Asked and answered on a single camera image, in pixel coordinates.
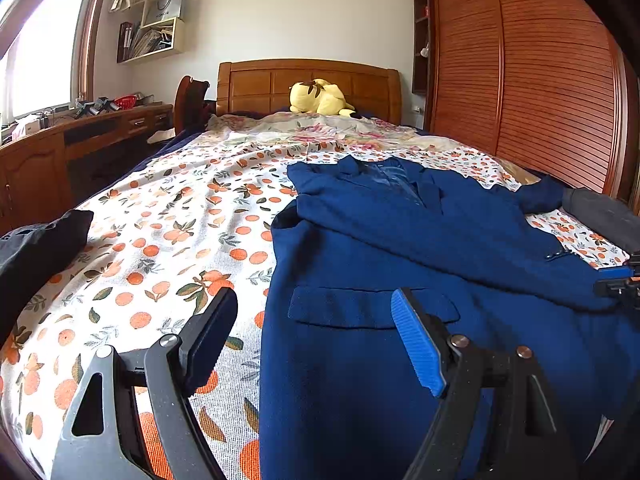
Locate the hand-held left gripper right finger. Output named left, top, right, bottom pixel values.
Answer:
left=391, top=287, right=583, bottom=480

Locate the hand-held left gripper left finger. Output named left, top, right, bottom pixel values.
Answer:
left=50, top=287, right=239, bottom=480

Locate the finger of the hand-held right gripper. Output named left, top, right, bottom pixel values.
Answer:
left=597, top=252, right=640, bottom=281
left=593, top=280, right=640, bottom=311

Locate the blue suit jacket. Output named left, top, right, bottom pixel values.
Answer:
left=259, top=156, right=640, bottom=480

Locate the grey cloth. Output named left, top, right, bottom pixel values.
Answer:
left=562, top=187, right=640, bottom=254

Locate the orange-print bedsheet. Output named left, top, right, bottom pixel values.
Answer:
left=0, top=130, right=632, bottom=480

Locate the black folded cloth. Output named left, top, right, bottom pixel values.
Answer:
left=0, top=208, right=95, bottom=347

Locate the pink floral blanket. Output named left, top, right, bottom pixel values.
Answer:
left=204, top=111, right=542, bottom=187

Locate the wooden louvred wardrobe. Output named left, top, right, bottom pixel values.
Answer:
left=426, top=0, right=640, bottom=207

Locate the wooden chair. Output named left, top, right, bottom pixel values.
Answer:
left=173, top=75, right=211, bottom=132

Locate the wooden desk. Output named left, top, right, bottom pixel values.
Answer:
left=0, top=102, right=174, bottom=237

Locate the wooden headboard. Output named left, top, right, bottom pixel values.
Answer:
left=216, top=58, right=404, bottom=126

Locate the yellow plush toy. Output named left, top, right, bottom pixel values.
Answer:
left=288, top=78, right=356, bottom=117

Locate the open wooden shelf unit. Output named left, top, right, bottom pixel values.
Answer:
left=412, top=0, right=431, bottom=95

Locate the row of books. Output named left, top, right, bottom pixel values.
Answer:
left=116, top=20, right=135, bottom=62

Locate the white paper bag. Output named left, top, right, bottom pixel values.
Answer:
left=142, top=0, right=184, bottom=27

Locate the window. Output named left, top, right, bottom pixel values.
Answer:
left=0, top=0, right=102, bottom=127

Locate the white wall shelf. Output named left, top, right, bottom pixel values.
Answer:
left=108, top=0, right=194, bottom=65

